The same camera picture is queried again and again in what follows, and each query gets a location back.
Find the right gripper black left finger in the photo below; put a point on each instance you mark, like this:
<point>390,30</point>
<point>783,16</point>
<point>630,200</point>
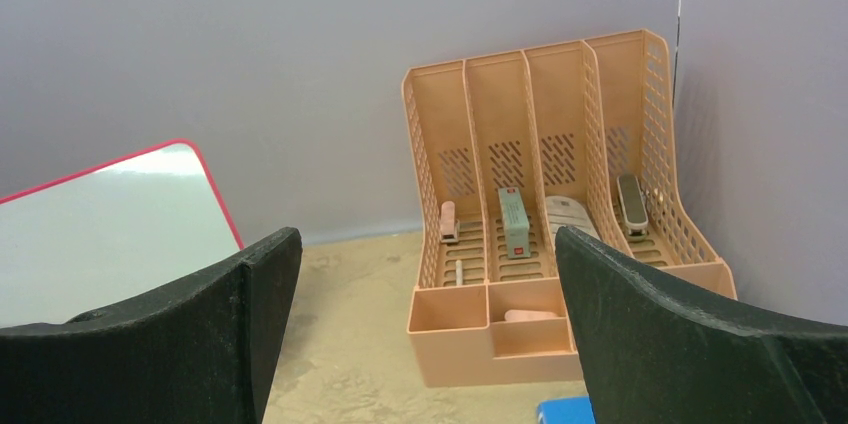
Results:
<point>201,349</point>

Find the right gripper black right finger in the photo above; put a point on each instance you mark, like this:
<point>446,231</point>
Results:
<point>655,348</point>

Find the red-framed whiteboard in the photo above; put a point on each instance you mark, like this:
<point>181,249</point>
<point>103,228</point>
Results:
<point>109,233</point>

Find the blue notebook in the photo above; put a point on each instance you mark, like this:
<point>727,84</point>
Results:
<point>573,410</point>

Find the pink eraser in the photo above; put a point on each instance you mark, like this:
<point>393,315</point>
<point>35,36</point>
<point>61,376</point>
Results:
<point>524,315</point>

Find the white oval tape dispenser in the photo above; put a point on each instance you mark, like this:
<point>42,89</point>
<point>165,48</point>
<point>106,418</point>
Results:
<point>563,211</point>

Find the green staples box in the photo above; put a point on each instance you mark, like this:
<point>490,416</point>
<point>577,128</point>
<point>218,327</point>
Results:
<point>515,223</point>

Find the small white stick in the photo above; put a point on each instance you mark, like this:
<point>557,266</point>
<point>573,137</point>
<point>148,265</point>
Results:
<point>459,273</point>

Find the small pink stapler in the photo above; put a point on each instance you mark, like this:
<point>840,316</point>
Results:
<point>448,223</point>

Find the orange plastic desk organizer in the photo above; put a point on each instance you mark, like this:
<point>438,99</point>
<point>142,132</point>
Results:
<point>562,119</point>

